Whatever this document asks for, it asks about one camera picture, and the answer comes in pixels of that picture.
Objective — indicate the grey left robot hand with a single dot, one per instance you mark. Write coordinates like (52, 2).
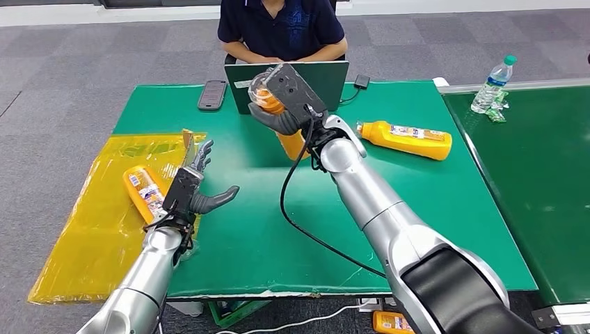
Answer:
(182, 191)

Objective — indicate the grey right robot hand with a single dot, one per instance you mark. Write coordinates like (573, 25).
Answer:
(295, 92)

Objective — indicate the orange detergent bottle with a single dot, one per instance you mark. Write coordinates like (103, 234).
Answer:
(292, 145)
(405, 143)
(392, 322)
(138, 189)

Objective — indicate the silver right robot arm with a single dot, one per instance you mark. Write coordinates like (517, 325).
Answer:
(368, 193)

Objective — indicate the clear water bottle green cap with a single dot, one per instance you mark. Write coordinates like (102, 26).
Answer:
(492, 85)

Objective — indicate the dark green laptop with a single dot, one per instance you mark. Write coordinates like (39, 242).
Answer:
(332, 83)

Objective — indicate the brown cardboard strip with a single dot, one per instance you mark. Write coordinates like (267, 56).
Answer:
(186, 147)

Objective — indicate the person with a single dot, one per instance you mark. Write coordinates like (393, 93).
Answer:
(281, 27)

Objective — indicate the black power adapter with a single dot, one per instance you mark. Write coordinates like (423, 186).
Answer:
(362, 81)

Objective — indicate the black office chair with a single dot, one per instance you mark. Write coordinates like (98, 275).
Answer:
(229, 59)

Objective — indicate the grey smartphone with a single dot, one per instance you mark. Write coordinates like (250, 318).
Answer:
(212, 95)

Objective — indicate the yellow plastic sheet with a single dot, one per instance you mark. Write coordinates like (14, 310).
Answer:
(83, 221)

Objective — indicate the white table leg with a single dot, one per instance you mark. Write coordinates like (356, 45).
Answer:
(184, 309)

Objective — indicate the green plastic crate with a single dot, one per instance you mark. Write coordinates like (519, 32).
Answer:
(230, 314)

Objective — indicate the white table corner block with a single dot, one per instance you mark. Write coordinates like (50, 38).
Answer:
(440, 82)

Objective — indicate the green crumpled wrapper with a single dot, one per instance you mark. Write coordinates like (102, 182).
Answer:
(498, 110)

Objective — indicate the white power strip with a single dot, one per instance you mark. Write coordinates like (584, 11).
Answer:
(368, 305)

